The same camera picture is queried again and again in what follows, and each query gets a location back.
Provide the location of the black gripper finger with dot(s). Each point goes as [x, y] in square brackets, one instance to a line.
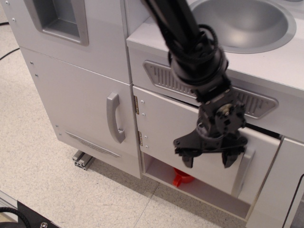
[188, 157]
[229, 157]

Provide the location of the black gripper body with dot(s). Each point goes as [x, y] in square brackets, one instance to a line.
[221, 114]

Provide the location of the white cabinet door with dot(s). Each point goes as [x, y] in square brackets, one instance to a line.
[281, 200]
[236, 165]

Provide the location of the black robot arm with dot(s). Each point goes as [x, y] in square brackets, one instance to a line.
[198, 61]

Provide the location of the white toy kitchen cabinet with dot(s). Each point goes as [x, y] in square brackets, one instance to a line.
[49, 85]

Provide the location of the red toy cup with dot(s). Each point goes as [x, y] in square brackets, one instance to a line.
[181, 177]

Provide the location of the grey vent panel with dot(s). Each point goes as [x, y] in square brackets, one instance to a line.
[257, 105]

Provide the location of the lower metal door hinge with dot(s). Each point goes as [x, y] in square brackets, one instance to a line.
[140, 138]

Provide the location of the metal door hinge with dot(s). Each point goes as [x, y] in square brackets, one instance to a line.
[140, 138]
[136, 105]

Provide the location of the upper metal door hinge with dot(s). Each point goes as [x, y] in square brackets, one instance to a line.
[136, 105]

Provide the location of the silver sink bowl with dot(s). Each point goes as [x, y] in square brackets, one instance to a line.
[246, 26]

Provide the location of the silver fridge nameplate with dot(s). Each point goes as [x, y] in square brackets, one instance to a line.
[93, 146]

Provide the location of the aluminium extrusion foot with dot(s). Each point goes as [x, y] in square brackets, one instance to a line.
[82, 160]

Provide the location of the grey cabinet door handle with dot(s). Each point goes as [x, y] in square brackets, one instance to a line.
[242, 172]

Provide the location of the grey fridge door handle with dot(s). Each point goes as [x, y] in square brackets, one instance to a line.
[112, 103]

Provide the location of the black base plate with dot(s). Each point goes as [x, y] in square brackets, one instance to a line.
[26, 218]

